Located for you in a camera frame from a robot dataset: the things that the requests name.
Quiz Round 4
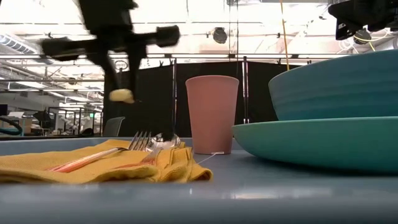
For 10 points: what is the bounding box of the teal plate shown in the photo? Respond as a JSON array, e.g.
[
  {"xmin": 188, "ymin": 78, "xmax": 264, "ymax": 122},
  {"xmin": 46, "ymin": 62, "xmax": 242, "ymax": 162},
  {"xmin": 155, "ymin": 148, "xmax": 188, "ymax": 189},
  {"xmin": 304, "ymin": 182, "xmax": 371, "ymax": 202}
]
[{"xmin": 232, "ymin": 116, "xmax": 398, "ymax": 174}]

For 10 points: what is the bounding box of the blue plastic tray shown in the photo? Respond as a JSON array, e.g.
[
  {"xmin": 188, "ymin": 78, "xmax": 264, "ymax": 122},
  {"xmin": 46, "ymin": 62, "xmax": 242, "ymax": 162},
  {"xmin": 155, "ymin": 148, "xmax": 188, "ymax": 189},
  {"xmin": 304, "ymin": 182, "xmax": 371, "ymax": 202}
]
[{"xmin": 0, "ymin": 137, "xmax": 398, "ymax": 224}]

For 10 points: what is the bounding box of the spoon with orange handle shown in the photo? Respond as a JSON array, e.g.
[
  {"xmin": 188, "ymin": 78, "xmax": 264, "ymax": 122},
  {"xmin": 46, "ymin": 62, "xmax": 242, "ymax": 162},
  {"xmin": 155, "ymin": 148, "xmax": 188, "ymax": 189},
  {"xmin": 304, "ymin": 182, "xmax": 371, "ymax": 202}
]
[{"xmin": 116, "ymin": 133, "xmax": 182, "ymax": 170}]

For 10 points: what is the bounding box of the office chair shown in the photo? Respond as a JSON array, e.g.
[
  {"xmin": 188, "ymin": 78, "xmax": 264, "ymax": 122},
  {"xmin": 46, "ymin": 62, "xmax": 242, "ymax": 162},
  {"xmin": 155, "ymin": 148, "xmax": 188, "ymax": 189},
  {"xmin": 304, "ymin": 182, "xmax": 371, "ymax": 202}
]
[{"xmin": 103, "ymin": 116, "xmax": 126, "ymax": 138}]

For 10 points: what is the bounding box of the white plastic tag fastener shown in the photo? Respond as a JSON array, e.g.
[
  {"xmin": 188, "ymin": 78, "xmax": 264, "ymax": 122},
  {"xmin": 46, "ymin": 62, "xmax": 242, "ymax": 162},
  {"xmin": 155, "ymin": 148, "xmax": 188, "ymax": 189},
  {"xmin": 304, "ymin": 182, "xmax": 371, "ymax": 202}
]
[{"xmin": 195, "ymin": 151, "xmax": 224, "ymax": 166}]

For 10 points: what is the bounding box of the white wire bundle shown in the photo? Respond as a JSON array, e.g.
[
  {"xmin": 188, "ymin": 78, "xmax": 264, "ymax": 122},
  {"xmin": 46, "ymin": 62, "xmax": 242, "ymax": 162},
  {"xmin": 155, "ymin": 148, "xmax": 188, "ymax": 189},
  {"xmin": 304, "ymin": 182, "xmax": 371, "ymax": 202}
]
[{"xmin": 338, "ymin": 27, "xmax": 398, "ymax": 54}]

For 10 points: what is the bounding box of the blue bowl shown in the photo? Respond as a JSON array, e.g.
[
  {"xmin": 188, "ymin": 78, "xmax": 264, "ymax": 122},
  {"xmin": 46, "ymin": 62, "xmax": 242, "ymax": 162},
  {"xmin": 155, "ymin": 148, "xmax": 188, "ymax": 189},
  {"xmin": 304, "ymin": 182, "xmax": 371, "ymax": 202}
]
[{"xmin": 268, "ymin": 49, "xmax": 398, "ymax": 121}]

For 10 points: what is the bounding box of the fork with orange handle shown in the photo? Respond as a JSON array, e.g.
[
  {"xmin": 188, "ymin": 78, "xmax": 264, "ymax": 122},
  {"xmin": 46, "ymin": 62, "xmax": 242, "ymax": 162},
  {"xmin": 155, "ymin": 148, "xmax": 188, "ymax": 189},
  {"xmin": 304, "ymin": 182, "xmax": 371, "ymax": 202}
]
[{"xmin": 46, "ymin": 130, "xmax": 152, "ymax": 174}]

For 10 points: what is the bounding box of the long horizontal ceiling rail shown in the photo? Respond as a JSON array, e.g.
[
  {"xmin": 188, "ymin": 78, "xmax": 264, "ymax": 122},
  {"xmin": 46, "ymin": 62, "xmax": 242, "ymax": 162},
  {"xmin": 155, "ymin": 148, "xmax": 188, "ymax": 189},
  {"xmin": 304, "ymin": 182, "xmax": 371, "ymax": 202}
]
[{"xmin": 0, "ymin": 53, "xmax": 352, "ymax": 60}]

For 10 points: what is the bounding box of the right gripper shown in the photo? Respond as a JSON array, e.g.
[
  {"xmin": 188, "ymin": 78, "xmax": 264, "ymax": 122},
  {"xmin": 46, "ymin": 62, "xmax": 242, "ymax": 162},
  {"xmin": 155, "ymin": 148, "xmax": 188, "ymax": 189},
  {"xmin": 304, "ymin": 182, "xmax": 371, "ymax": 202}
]
[{"xmin": 328, "ymin": 0, "xmax": 398, "ymax": 44}]

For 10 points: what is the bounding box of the black ceiling-mounted device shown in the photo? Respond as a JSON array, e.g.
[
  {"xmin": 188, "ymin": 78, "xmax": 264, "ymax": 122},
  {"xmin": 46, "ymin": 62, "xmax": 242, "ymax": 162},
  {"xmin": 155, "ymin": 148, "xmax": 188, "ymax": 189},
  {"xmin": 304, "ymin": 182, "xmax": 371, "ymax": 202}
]
[{"xmin": 212, "ymin": 27, "xmax": 228, "ymax": 45}]

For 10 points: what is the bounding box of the yellow cloth napkin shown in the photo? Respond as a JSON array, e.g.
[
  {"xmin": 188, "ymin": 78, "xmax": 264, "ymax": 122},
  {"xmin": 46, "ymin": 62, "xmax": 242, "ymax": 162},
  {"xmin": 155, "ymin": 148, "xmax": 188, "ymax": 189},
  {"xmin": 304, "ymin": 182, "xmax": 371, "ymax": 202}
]
[{"xmin": 0, "ymin": 139, "xmax": 214, "ymax": 184}]

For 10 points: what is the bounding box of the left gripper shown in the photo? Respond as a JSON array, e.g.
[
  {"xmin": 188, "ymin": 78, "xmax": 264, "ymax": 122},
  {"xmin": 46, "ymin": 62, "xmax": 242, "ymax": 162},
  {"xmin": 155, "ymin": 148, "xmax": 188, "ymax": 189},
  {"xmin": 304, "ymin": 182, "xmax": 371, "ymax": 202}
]
[{"xmin": 40, "ymin": 0, "xmax": 181, "ymax": 100}]

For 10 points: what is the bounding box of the black curtain partition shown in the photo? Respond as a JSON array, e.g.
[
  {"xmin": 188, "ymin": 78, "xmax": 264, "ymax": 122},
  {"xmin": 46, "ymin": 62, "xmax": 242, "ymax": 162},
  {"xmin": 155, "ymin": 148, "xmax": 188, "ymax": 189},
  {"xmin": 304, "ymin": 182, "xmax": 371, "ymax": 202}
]
[{"xmin": 103, "ymin": 61, "xmax": 301, "ymax": 138}]

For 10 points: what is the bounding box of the black looped hose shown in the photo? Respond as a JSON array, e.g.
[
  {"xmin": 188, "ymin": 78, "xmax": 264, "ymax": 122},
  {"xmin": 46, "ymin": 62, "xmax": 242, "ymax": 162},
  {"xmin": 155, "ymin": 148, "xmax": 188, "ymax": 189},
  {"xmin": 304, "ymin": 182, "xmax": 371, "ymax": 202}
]
[{"xmin": 0, "ymin": 116, "xmax": 23, "ymax": 136}]

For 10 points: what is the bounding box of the hanging yellow cable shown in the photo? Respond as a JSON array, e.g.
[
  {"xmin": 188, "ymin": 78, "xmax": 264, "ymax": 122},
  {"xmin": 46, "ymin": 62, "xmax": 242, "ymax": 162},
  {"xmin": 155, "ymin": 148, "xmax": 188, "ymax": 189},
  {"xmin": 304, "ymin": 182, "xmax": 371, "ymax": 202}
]
[{"xmin": 279, "ymin": 0, "xmax": 290, "ymax": 71}]

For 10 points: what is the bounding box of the black softbox on stand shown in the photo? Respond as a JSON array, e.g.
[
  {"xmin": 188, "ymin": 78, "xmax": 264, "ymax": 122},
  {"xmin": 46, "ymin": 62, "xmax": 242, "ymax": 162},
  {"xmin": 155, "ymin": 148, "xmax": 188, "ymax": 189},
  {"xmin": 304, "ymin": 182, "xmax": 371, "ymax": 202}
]
[{"xmin": 32, "ymin": 108, "xmax": 55, "ymax": 130}]

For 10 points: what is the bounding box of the short yellow wire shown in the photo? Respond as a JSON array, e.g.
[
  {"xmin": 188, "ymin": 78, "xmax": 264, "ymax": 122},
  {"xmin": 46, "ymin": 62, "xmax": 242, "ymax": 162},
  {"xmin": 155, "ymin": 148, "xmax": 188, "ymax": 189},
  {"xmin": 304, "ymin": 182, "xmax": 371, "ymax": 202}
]
[{"xmin": 353, "ymin": 35, "xmax": 382, "ymax": 52}]

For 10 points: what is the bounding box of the pink plastic cup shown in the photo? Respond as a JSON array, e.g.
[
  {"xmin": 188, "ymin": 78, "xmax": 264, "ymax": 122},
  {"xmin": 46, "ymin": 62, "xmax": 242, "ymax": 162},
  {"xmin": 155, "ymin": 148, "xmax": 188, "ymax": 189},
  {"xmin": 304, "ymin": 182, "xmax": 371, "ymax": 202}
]
[{"xmin": 185, "ymin": 75, "xmax": 240, "ymax": 156}]

